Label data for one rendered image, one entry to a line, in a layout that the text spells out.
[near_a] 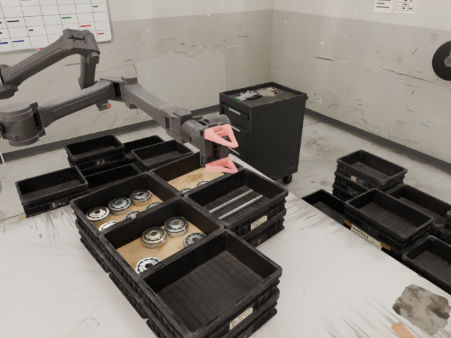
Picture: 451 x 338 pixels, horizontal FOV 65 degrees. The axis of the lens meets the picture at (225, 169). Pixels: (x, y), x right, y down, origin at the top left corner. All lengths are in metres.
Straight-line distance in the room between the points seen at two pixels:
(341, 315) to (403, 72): 3.23
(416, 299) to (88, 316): 1.25
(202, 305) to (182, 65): 3.86
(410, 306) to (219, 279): 0.73
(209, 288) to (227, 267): 0.12
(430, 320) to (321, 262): 0.44
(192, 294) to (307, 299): 0.46
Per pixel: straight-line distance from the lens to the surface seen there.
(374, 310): 1.54
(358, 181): 2.68
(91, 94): 1.24
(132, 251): 1.51
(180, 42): 4.73
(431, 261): 2.37
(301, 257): 1.66
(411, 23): 4.24
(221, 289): 1.32
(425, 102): 4.23
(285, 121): 3.06
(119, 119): 4.61
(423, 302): 1.63
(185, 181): 1.90
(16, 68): 1.56
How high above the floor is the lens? 1.82
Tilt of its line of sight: 30 degrees down
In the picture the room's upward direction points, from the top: straight up
